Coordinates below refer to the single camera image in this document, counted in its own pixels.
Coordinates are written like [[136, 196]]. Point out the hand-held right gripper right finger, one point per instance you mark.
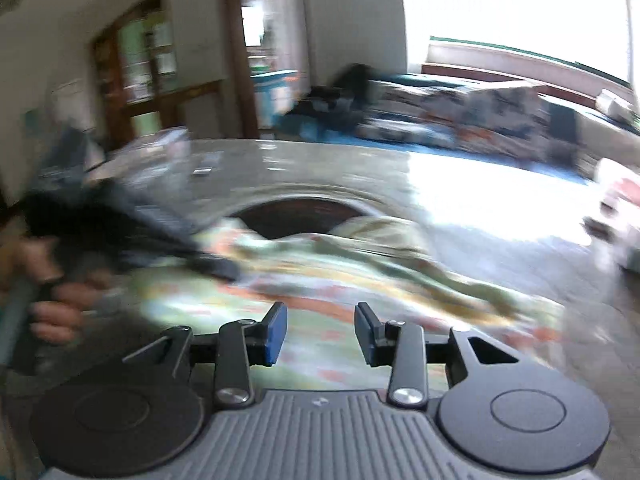
[[363, 332]]

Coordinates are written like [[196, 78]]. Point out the butterfly print sofa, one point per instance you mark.
[[475, 110]]

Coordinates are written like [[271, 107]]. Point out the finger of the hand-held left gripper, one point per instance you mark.
[[190, 255]]

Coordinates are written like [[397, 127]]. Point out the person's left hand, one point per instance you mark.
[[55, 310]]

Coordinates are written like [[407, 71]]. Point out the window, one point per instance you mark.
[[500, 5]]

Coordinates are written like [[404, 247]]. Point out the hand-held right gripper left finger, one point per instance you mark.
[[276, 332]]

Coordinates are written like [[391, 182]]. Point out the wooden cabinet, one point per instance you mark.
[[150, 55]]

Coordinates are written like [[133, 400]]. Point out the blue white storage box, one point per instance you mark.
[[272, 95]]

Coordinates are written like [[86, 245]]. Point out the black clothing pile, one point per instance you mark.
[[340, 92]]

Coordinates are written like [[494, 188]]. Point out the round dark cooktop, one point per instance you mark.
[[300, 217]]

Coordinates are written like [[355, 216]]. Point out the patterned green children's garment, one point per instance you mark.
[[320, 280]]

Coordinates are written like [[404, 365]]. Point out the white red blurred object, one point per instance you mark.
[[617, 210]]

